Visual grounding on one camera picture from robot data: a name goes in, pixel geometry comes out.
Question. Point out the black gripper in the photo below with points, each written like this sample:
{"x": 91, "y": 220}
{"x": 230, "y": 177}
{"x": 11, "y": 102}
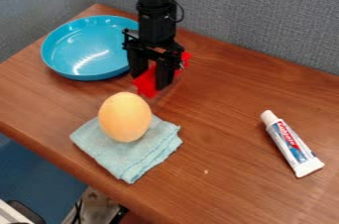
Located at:
{"x": 153, "y": 42}

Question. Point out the red rectangular block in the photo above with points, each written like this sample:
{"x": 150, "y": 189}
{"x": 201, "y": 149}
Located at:
{"x": 146, "y": 81}

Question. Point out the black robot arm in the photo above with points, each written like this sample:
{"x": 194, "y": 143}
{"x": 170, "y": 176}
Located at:
{"x": 151, "y": 42}

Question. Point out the blue plate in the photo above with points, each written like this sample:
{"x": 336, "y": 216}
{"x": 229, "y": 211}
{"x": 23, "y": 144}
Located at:
{"x": 83, "y": 49}

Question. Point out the orange egg-shaped object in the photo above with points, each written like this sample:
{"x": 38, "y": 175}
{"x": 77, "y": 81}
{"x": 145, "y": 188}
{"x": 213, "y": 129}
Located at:
{"x": 125, "y": 117}

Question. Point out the grey object under table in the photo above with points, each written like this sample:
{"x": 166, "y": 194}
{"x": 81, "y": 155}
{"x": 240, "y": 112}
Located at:
{"x": 99, "y": 208}

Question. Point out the light blue folded cloth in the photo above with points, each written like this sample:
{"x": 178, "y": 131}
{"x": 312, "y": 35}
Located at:
{"x": 129, "y": 160}

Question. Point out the white toothpaste tube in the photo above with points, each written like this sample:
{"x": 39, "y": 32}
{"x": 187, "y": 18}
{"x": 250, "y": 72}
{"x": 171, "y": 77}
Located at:
{"x": 298, "y": 155}

